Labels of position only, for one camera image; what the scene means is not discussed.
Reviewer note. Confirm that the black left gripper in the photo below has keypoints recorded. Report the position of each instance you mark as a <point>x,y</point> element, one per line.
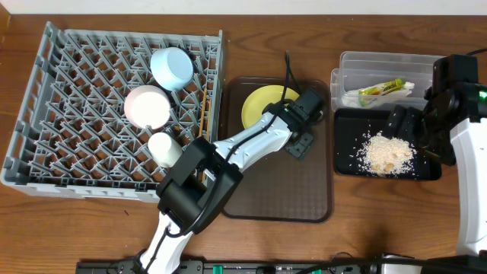
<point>300,141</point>

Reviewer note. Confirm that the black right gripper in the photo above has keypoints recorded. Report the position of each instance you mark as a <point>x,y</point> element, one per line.
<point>409,116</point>

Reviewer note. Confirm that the leftover rice food waste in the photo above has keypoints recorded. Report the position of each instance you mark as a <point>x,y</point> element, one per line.
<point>381,156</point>

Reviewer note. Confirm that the green orange snack wrapper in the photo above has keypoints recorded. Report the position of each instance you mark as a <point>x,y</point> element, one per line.
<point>380,90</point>

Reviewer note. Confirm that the white napkin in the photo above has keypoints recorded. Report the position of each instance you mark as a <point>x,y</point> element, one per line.
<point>352,98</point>

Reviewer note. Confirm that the yellow round plate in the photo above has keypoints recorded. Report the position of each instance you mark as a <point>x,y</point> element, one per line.
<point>256,102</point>

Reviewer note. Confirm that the white cup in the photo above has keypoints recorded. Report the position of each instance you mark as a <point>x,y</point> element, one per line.
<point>164,150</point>

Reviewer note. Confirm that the light blue bowl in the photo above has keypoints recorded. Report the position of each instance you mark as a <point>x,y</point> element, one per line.
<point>172,68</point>

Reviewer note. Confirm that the pink bowl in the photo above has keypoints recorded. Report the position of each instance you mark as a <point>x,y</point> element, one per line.
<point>147,106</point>

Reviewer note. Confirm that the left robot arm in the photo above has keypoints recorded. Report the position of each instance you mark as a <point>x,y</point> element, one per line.
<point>207,173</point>

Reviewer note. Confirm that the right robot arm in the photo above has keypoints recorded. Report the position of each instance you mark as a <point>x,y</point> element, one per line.
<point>468,139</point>

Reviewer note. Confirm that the grey plastic dishwasher rack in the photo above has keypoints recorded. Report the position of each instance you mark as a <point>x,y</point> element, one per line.
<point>72,138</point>

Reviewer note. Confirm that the brown serving tray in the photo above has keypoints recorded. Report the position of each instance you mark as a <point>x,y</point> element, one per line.
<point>280,187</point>

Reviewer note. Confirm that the black tray bin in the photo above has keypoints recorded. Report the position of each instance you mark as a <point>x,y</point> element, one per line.
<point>353,128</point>

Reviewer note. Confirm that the clear plastic bin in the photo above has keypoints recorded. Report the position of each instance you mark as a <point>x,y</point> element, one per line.
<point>360,70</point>

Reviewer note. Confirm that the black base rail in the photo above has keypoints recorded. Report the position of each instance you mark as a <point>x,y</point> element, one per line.
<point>194,267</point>

